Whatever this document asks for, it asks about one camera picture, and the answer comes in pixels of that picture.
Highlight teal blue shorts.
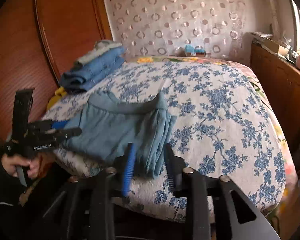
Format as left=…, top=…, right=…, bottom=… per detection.
left=62, top=91, right=177, bottom=178

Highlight person's left hand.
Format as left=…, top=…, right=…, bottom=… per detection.
left=1, top=154, right=40, bottom=179

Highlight blue floral white bedspread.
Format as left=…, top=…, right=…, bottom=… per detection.
left=43, top=60, right=286, bottom=222

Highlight folded blue denim jeans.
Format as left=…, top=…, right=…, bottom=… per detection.
left=60, top=46, right=125, bottom=94

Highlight folded grey-green pants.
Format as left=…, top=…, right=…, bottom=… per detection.
left=74, top=40, right=122, bottom=66

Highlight brown wooden slatted wardrobe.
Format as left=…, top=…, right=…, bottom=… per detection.
left=0, top=0, right=112, bottom=144

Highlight tissue box with blue bag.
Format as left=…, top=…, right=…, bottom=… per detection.
left=184, top=44, right=206, bottom=57

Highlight colourful flower blanket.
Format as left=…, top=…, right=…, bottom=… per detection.
left=127, top=58, right=300, bottom=235

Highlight long wooden cabinet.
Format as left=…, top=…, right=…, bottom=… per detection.
left=250, top=42, right=300, bottom=173

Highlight pink circle-patterned curtain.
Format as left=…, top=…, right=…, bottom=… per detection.
left=104, top=0, right=245, bottom=59

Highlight stack of papers on cabinet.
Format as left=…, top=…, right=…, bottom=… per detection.
left=249, top=31, right=274, bottom=42

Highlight cardboard box on cabinet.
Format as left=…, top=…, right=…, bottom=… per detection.
left=263, top=38, right=289, bottom=57

